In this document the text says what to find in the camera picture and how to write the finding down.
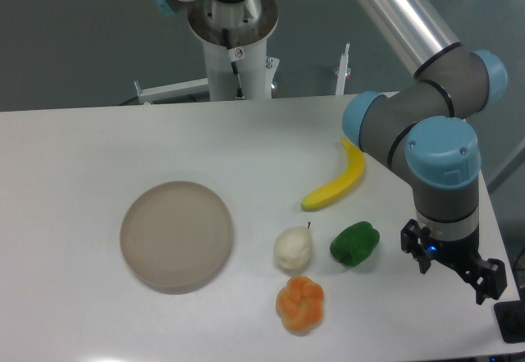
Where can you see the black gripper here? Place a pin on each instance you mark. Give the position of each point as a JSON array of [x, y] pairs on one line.
[[455, 245]]

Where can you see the yellow banana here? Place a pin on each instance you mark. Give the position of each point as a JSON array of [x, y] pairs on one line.
[[334, 190]]

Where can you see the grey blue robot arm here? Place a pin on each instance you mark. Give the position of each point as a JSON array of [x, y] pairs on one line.
[[420, 134]]

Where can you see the black device at edge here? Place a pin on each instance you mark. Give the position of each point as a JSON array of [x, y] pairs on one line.
[[510, 319]]

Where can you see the green bell pepper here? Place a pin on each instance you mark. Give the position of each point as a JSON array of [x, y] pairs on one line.
[[354, 244]]

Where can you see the orange peeled mandarin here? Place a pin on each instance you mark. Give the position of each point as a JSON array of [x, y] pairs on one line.
[[300, 304]]

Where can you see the white pear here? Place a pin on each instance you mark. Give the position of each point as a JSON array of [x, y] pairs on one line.
[[293, 248]]

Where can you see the beige round plate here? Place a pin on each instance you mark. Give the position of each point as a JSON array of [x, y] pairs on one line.
[[176, 236]]

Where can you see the white right bracket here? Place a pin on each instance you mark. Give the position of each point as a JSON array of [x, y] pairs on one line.
[[343, 71]]

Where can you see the white bracket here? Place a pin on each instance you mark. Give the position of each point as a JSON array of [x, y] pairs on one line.
[[164, 92], [343, 71]]

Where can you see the white left bracket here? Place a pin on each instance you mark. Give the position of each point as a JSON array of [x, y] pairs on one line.
[[164, 92]]

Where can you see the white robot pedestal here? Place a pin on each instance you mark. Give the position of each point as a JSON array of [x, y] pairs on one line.
[[234, 39]]

